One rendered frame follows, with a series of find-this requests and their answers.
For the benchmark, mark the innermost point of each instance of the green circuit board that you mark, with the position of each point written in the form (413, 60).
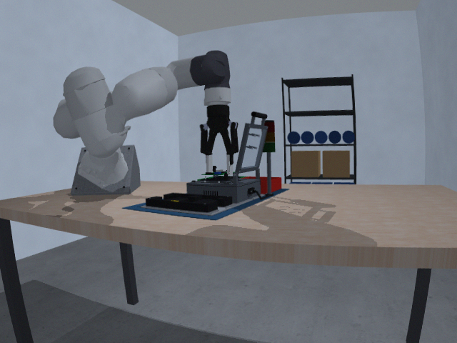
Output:
(218, 172)

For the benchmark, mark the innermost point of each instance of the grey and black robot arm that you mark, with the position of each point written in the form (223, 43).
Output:
(140, 93)

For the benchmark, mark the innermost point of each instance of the red bin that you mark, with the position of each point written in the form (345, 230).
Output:
(275, 183)

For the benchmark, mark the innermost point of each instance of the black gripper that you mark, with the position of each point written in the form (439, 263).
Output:
(219, 115)

